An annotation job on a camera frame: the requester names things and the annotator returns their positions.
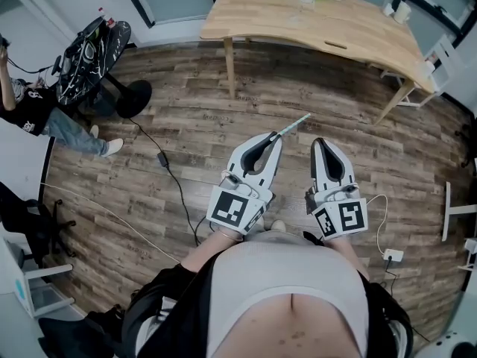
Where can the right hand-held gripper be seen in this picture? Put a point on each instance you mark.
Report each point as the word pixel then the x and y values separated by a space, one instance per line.
pixel 350 216

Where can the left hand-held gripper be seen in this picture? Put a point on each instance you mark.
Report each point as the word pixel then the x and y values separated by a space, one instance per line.
pixel 227 209

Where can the clear plastic stick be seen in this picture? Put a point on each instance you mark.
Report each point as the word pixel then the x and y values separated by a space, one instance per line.
pixel 294 125

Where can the person's left forearm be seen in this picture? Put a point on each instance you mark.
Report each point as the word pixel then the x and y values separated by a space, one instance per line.
pixel 201 252

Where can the person's right forearm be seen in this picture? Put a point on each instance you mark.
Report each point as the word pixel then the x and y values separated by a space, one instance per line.
pixel 350 256

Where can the person's beige shoe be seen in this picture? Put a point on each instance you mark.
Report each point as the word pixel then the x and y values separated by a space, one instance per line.
pixel 278 225

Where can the person's grey trousers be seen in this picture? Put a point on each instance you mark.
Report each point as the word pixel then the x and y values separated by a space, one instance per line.
pixel 275 235

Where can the wooden desk leg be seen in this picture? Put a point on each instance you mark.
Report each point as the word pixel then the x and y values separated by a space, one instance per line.
pixel 230 69
pixel 397 101

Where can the white power strip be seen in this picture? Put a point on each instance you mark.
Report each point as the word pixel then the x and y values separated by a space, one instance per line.
pixel 393 254

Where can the person's white crop top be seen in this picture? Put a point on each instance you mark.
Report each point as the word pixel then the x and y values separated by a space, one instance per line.
pixel 287 267

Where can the black office chair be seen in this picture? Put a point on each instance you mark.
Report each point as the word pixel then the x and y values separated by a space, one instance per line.
pixel 467 140
pixel 26 218

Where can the white rack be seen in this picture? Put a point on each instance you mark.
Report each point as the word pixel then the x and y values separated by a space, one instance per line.
pixel 470 248

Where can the white shelf unit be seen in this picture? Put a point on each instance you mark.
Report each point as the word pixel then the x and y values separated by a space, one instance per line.
pixel 447 58

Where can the person's black jacket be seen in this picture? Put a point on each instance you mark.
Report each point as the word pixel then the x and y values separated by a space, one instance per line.
pixel 175 311

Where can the small white box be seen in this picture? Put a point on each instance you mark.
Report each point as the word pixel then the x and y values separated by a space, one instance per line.
pixel 388 9

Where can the black marbled round table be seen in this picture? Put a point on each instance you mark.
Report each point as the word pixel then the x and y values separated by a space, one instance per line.
pixel 97 69

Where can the black headset green accents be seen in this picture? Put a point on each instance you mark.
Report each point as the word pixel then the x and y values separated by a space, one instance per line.
pixel 93 34

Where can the white round device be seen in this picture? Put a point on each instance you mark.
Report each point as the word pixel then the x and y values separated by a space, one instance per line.
pixel 447 345

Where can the red-capped plastic bottle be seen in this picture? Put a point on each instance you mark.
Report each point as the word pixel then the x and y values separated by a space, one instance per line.
pixel 106 15

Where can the white open cabinet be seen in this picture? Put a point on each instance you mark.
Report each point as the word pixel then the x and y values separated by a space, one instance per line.
pixel 48 269

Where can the white metal frame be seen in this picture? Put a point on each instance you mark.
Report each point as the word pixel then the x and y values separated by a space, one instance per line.
pixel 447 215

